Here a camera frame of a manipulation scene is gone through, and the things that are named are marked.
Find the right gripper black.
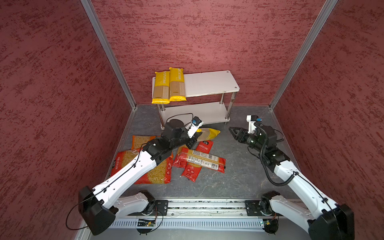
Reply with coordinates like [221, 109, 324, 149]
[228, 127, 266, 153]

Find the yellow spaghetti bag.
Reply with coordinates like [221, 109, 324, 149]
[170, 68, 187, 102]
[197, 128, 221, 142]
[152, 71, 170, 104]

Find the red spaghetti bag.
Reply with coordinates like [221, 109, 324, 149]
[173, 145, 187, 169]
[178, 141, 214, 182]

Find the clear labelled spaghetti bag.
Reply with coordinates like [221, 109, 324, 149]
[179, 148, 226, 173]

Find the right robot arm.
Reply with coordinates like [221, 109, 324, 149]
[229, 123, 355, 240]

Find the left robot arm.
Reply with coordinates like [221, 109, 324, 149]
[75, 116, 204, 236]

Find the white two-tier shelf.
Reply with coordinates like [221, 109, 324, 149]
[157, 70, 240, 129]

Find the orange pastatime macaroni bag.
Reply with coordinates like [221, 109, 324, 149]
[132, 135, 157, 150]

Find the red macaroni bag large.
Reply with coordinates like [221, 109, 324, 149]
[135, 154, 174, 185]

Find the red macaroni bag small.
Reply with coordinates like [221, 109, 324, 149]
[111, 149, 139, 177]

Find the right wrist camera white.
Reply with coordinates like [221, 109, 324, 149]
[247, 115, 262, 134]

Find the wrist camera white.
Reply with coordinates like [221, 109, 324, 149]
[247, 115, 262, 134]
[187, 116, 204, 138]

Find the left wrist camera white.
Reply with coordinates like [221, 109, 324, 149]
[187, 116, 204, 138]

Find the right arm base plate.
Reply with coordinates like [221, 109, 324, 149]
[245, 200, 283, 219]

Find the aluminium rail front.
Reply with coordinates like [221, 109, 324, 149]
[83, 197, 329, 219]

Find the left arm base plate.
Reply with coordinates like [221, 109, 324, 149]
[141, 200, 169, 216]

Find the left corner aluminium post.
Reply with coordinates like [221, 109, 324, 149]
[81, 0, 137, 111]

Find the corner aluminium post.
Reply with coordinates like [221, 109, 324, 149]
[269, 0, 338, 112]
[81, 0, 137, 111]

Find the right corner aluminium post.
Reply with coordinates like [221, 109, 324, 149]
[269, 0, 338, 112]

